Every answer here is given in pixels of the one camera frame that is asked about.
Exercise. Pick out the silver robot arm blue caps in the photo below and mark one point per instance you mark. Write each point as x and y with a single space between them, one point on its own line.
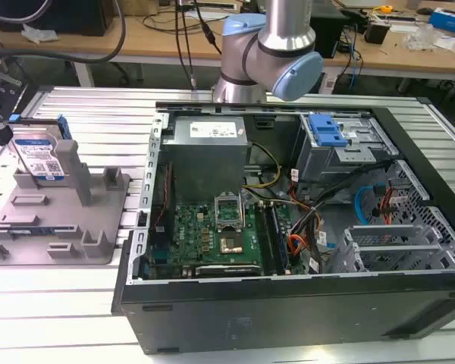
277 45

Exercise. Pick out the metal disk bay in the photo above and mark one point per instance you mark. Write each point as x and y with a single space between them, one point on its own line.
386 246

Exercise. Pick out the hard disk in blue carrier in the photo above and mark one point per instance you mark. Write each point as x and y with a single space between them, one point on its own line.
38 151

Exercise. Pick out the grey power supply unit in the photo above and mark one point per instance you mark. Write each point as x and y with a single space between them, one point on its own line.
206 151

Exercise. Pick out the green motherboard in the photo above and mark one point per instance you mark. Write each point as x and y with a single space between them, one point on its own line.
212 235

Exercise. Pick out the CPU socket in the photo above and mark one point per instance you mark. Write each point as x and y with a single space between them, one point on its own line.
230 244

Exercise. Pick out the black graphics card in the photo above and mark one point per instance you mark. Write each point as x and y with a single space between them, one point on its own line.
227 270

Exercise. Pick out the blue drive bay latch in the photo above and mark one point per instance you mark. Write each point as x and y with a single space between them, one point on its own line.
328 129

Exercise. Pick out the metal drive cage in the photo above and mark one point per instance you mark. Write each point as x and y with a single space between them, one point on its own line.
345 151

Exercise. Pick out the black open PC case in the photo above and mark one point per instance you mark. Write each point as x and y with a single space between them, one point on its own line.
288 303

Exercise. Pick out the wooden desk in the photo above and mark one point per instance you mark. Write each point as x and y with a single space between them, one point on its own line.
144 41

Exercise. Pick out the grey parts rack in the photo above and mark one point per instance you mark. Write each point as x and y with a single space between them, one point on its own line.
60 212

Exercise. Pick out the black desktop computer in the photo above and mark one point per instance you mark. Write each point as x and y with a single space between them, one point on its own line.
326 26

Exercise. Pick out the black box on desk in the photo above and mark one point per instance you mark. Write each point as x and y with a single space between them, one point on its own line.
377 32

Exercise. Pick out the clear plastic bag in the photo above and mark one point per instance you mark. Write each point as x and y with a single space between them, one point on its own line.
39 33

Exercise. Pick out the blue cardboard box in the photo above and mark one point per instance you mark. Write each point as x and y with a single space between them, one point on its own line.
449 19

